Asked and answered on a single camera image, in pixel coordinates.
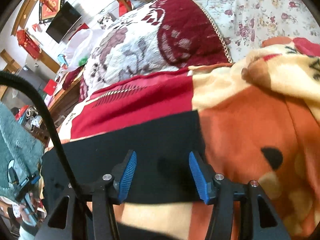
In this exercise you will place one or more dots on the floral red white pillow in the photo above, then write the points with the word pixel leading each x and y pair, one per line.
pixel 163 35

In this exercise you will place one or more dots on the red box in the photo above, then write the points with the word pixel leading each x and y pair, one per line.
pixel 50 87

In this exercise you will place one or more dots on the red hanging decoration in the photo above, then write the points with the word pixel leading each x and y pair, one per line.
pixel 25 41

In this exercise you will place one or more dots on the red orange cream blanket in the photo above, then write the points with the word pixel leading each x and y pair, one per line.
pixel 257 119

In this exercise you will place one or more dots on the clear plastic bag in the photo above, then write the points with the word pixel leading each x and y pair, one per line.
pixel 80 47

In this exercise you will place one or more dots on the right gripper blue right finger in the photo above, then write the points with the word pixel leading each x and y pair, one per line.
pixel 203 178

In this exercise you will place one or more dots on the dark red cloth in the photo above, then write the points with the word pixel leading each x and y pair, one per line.
pixel 70 77

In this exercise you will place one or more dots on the left hand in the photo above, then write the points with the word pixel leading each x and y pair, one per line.
pixel 24 213

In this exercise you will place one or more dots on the teal fleece garment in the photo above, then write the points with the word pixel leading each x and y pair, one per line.
pixel 19 145

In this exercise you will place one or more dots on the black wall television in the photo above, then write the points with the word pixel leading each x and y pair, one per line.
pixel 62 23

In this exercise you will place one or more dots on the floral bed sheet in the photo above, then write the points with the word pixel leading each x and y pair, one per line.
pixel 245 24

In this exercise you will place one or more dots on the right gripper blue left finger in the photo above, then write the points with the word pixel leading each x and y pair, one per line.
pixel 123 175

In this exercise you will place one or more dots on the wooden desk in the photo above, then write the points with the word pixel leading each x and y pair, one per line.
pixel 65 100

